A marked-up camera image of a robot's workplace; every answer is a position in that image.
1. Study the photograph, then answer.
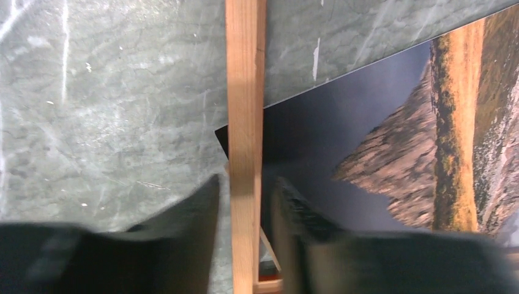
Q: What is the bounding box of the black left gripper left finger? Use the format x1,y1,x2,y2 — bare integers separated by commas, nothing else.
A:
1,175,220,293

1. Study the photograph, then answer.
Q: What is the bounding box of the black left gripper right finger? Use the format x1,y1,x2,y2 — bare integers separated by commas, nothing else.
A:
271,178,518,293

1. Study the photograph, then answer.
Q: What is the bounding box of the glossy mountain landscape photo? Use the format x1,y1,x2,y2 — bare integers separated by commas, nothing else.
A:
215,4,519,248

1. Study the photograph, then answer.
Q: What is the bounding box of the wooden picture frame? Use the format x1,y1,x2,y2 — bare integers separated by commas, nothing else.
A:
225,1,281,293

